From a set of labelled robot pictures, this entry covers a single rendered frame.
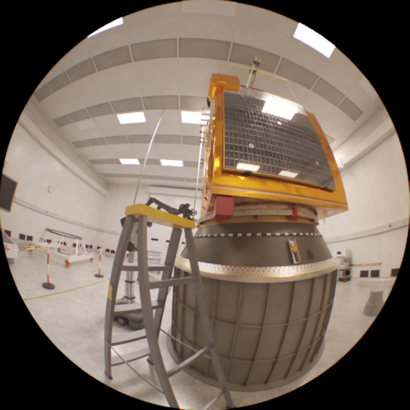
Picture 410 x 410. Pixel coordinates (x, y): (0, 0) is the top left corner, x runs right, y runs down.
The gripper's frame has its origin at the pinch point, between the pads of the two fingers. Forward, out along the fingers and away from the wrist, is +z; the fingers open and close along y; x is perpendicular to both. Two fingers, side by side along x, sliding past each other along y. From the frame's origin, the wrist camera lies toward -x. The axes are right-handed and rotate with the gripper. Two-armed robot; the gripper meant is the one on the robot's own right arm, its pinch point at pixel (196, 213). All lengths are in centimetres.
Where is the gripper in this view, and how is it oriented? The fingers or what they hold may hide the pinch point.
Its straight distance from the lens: 174.6
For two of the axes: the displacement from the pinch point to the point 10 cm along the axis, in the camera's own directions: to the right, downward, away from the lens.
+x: -0.7, 9.5, -2.9
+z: 10.0, 0.9, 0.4
